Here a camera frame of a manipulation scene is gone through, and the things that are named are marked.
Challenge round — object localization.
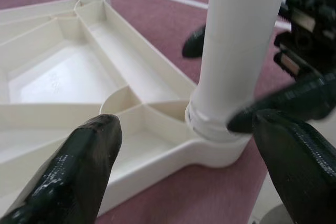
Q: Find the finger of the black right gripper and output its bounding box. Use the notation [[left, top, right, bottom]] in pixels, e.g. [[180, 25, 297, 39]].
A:
[[181, 24, 207, 59], [226, 73, 336, 134]]

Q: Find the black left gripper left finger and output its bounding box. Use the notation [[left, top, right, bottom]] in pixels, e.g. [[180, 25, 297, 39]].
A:
[[0, 113, 123, 224]]

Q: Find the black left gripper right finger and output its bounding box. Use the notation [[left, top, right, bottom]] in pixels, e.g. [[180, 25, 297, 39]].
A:
[[251, 108, 336, 224]]

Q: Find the white plastic table top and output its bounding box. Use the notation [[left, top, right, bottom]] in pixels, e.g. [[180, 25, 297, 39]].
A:
[[0, 0, 253, 217]]

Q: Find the pink table cloth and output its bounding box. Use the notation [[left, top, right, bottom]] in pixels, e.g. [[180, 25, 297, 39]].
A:
[[0, 0, 336, 224]]

